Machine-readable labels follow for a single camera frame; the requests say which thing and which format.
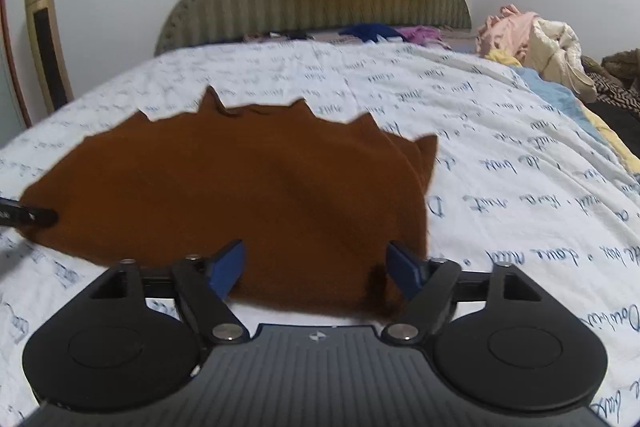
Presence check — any brown wooden frame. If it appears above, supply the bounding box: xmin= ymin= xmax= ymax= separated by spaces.
xmin=0 ymin=0 xmax=32 ymax=130

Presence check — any white script-printed bed quilt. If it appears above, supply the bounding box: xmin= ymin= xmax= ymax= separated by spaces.
xmin=0 ymin=38 xmax=640 ymax=427

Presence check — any brown knit sweater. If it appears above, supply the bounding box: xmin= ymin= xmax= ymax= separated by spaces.
xmin=20 ymin=86 xmax=440 ymax=320

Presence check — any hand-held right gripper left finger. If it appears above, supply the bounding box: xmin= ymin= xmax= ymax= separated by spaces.
xmin=90 ymin=239 xmax=251 ymax=343

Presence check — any gold tower fan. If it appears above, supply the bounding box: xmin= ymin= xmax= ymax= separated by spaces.
xmin=23 ymin=0 xmax=74 ymax=112

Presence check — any purple garment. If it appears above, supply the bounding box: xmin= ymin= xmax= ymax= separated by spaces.
xmin=400 ymin=25 xmax=453 ymax=50

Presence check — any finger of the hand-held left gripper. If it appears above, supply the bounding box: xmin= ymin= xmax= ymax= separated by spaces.
xmin=0 ymin=196 xmax=59 ymax=229

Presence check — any olive brown garment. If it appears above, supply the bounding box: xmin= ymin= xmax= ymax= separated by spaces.
xmin=582 ymin=49 xmax=640 ymax=82

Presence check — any dark blue garment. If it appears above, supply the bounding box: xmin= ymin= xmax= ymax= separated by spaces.
xmin=339 ymin=23 xmax=408 ymax=44

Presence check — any pink garment pile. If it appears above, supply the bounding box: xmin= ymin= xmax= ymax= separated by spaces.
xmin=476 ymin=4 xmax=543 ymax=68

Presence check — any light blue cloth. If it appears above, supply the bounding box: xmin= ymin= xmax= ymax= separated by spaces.
xmin=517 ymin=67 xmax=601 ymax=142

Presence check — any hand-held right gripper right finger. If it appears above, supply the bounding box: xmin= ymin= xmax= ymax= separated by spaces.
xmin=381 ymin=241 xmax=543 ymax=342

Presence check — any black zigzag patterned cloth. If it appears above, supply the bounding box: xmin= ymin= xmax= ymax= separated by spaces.
xmin=585 ymin=74 xmax=640 ymax=108

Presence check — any cream puffer jacket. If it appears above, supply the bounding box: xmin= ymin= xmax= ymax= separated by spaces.
xmin=530 ymin=18 xmax=598 ymax=102

